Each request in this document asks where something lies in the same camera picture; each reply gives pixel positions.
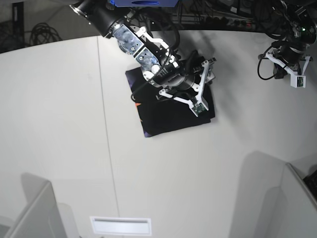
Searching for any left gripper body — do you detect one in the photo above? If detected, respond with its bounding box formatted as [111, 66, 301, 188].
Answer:
[276, 45, 307, 66]

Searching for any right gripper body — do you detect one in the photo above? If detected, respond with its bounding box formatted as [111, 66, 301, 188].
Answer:
[158, 59, 205, 98]

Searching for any black T-shirt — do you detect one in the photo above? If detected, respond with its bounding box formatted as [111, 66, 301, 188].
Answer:
[125, 66, 216, 138]

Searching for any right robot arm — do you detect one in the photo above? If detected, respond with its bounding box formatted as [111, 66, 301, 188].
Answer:
[70, 0, 210, 104]

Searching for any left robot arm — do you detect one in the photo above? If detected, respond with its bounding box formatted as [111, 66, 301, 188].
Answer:
[257, 0, 317, 88]

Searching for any white power strip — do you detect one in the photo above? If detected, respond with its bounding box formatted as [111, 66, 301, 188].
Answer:
[180, 15, 254, 29]

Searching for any blue box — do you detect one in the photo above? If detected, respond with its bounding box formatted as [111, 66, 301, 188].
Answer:
[109, 0, 178, 7]

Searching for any black keyboard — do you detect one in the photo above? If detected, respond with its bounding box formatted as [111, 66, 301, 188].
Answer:
[304, 171, 317, 198]

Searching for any white partition panel right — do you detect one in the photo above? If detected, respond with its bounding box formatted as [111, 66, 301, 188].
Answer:
[235, 161, 317, 238]

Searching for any white partition panel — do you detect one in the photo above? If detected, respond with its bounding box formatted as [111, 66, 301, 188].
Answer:
[0, 173, 80, 238]
[235, 161, 317, 238]

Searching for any white partition panel left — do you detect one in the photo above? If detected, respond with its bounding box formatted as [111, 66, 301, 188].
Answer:
[0, 173, 80, 238]

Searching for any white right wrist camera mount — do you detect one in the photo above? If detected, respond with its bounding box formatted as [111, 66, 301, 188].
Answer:
[159, 58, 216, 117]

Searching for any coiled black cable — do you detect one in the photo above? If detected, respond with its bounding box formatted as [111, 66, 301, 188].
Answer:
[29, 22, 62, 47]

